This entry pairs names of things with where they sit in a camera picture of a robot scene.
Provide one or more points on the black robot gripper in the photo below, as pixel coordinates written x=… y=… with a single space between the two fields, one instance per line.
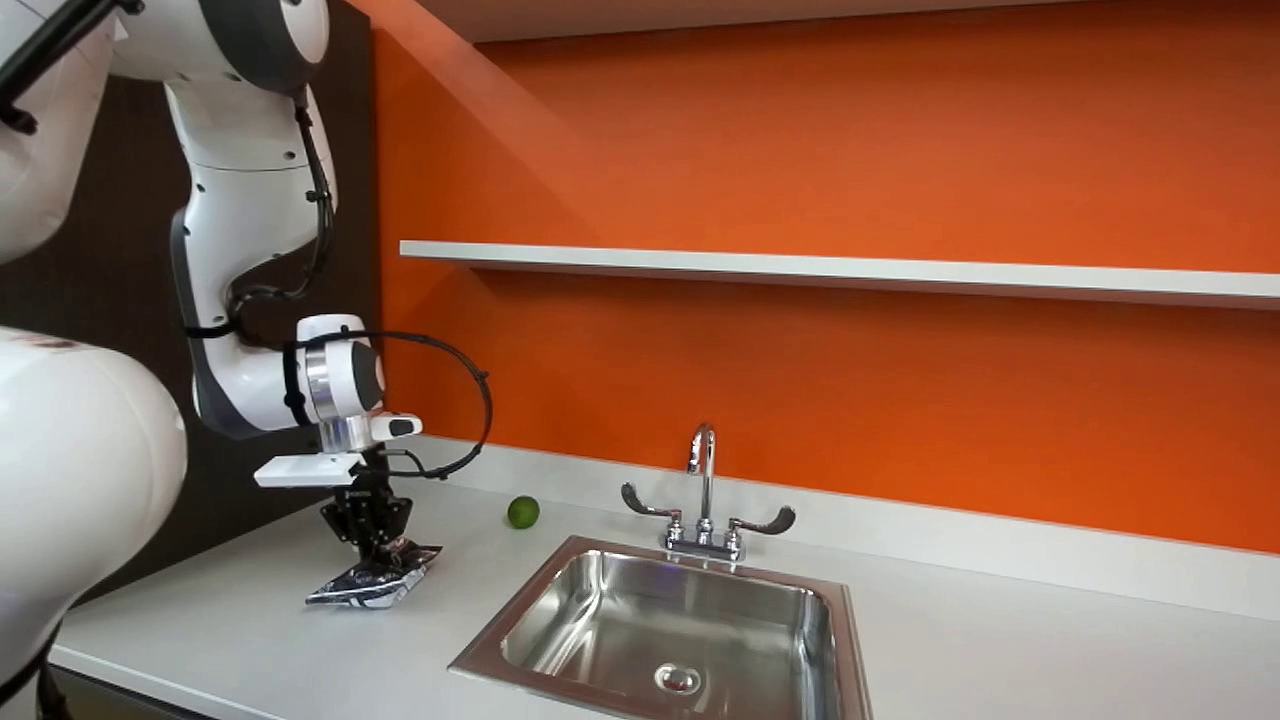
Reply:
x=370 y=517

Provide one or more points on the black chips pack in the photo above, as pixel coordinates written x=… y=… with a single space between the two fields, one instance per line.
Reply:
x=381 y=588

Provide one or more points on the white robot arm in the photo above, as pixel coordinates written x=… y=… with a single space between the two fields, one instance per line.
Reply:
x=95 y=445

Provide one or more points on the stainless steel sink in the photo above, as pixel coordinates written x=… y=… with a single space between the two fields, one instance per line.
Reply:
x=599 y=617

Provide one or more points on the chrome sink drain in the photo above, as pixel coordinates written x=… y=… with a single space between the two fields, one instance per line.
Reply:
x=679 y=678

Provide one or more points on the green lime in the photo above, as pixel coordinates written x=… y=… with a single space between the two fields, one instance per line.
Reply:
x=520 y=512

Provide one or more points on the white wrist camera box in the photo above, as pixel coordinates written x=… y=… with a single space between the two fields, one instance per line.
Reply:
x=341 y=455

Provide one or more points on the chrome faucet with handles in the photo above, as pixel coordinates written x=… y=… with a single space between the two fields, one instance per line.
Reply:
x=701 y=532

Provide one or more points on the white wall shelf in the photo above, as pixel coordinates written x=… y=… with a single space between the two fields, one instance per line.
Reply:
x=1062 y=280

